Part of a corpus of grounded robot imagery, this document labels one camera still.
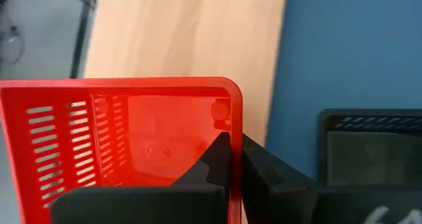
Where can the black table frame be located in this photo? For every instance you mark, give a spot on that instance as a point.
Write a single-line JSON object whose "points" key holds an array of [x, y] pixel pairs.
{"points": [[82, 36]]}

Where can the blue table mat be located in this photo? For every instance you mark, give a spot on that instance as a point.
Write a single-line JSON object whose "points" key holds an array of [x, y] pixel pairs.
{"points": [[346, 52]]}

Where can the red plastic basket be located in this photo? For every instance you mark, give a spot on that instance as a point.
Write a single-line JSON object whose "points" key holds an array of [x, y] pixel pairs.
{"points": [[148, 135]]}

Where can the black plastic basket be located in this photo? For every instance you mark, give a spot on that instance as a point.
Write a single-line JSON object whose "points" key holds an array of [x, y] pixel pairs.
{"points": [[372, 158]]}

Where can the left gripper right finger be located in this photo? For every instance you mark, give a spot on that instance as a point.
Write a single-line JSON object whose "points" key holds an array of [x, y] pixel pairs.
{"points": [[280, 197]]}

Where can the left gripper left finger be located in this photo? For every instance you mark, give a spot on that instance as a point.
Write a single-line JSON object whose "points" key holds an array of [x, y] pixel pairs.
{"points": [[148, 204]]}

